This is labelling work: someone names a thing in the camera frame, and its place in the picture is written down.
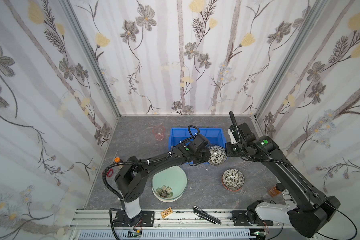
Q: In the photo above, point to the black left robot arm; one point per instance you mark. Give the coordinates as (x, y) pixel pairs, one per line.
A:
(132, 178)

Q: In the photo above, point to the aluminium rail frame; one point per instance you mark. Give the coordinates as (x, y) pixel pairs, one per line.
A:
(179, 219)

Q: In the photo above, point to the black folding tool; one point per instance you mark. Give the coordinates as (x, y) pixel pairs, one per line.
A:
(203, 215)

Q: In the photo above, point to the green floral plate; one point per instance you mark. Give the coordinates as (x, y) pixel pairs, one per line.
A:
(173, 177)

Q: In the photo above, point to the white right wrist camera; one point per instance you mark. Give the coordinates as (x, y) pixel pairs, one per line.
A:
(232, 137)

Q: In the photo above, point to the cream plate underneath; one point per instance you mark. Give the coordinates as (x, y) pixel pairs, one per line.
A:
(167, 194)

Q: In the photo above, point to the red scissors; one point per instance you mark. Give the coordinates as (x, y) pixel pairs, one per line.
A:
(109, 173)

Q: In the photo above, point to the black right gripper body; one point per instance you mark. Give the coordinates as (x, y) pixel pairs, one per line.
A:
(230, 150)

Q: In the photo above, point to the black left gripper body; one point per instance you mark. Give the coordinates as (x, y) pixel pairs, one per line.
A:
(205, 154)

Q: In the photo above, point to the brown bottle black cap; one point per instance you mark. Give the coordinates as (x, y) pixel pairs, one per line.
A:
(276, 190)

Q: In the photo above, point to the blue plastic bin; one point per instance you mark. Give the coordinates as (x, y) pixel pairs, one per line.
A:
(214, 135)

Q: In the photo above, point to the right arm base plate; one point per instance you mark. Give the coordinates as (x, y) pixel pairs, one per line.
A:
(244, 218)

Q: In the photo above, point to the pink transparent cup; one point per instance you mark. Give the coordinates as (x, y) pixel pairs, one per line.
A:
(159, 132)

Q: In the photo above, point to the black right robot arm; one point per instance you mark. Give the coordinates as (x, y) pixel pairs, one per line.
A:
(311, 209)

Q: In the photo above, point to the black white patterned bowl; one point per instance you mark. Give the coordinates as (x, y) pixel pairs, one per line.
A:
(217, 155)

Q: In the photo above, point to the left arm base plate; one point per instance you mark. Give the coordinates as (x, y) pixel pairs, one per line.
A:
(144, 219)

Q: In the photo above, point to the small wooden block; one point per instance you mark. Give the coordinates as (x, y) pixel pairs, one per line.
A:
(165, 213)

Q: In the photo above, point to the white perforated cable tray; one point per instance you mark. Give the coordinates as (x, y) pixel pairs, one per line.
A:
(195, 234)

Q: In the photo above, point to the red pink glass bowl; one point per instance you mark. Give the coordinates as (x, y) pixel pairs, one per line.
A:
(232, 189)

